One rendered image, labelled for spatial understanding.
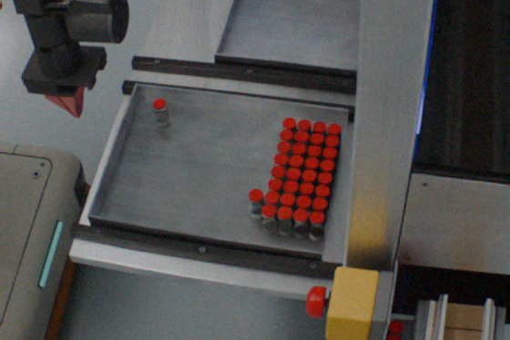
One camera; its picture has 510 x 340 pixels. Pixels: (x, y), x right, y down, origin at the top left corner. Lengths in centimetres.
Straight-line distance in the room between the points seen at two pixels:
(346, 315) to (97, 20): 44
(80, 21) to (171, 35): 55
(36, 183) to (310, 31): 90
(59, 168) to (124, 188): 84
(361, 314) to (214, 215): 35
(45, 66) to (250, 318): 124
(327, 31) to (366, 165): 62
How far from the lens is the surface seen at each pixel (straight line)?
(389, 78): 81
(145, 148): 137
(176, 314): 220
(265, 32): 151
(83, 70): 108
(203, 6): 157
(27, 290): 199
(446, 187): 94
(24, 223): 208
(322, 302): 105
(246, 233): 126
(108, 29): 98
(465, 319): 115
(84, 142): 255
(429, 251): 105
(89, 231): 127
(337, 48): 148
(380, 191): 95
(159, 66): 145
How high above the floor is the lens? 194
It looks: 52 degrees down
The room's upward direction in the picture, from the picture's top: 4 degrees counter-clockwise
